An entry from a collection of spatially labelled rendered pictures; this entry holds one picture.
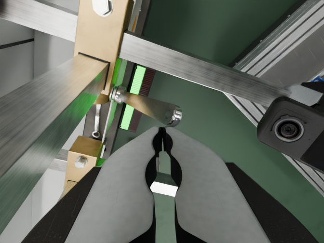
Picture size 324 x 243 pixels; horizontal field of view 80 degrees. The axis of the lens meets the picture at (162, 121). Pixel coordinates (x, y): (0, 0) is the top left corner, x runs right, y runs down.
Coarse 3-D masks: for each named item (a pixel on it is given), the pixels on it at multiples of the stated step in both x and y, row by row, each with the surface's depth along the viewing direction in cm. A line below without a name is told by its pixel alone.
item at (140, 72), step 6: (138, 66) 41; (138, 72) 41; (138, 78) 42; (132, 84) 43; (138, 84) 43; (132, 90) 43; (138, 90) 43; (126, 108) 45; (132, 108) 45; (126, 114) 46; (126, 120) 47; (126, 126) 48
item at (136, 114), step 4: (148, 72) 41; (152, 72) 41; (144, 76) 42; (148, 76) 42; (152, 76) 42; (144, 80) 42; (148, 80) 42; (144, 84) 43; (148, 84) 43; (144, 88) 43; (148, 88) 43; (140, 92) 43; (144, 92) 43; (136, 112) 46; (140, 112) 46; (132, 116) 46; (136, 116) 46; (132, 120) 47; (136, 120) 47; (132, 124) 48; (136, 124) 48; (132, 128) 48
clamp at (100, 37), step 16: (80, 0) 20; (112, 0) 20; (128, 0) 21; (80, 16) 21; (96, 16) 21; (112, 16) 21; (128, 16) 23; (80, 32) 22; (96, 32) 22; (112, 32) 22; (80, 48) 23; (96, 48) 23; (112, 48) 23; (112, 64) 24; (112, 80) 25
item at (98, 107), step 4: (100, 104) 44; (96, 108) 45; (100, 108) 45; (96, 112) 45; (100, 112) 46; (96, 116) 46; (96, 120) 46; (96, 124) 47; (96, 128) 48; (96, 132) 48; (96, 136) 49
